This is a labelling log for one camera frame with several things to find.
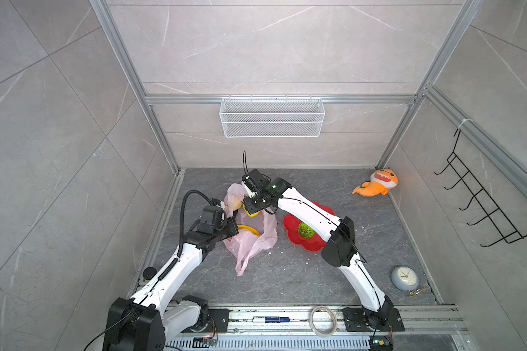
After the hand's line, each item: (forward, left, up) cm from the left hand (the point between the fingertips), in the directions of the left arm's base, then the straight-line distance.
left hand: (239, 220), depth 84 cm
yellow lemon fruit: (+2, -4, +1) cm, 5 cm away
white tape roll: (-33, -33, -12) cm, 48 cm away
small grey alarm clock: (-21, -62, -10) cm, 66 cm away
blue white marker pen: (-32, -11, -12) cm, 36 cm away
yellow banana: (+2, -4, -10) cm, 11 cm away
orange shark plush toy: (+24, -68, -7) cm, 72 cm away
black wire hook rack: (-11, -78, +19) cm, 81 cm away
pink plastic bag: (-9, -3, -2) cm, 10 cm away
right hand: (+7, -5, 0) cm, 8 cm away
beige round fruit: (+10, +3, -3) cm, 11 cm away
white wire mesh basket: (+46, -14, +16) cm, 50 cm away
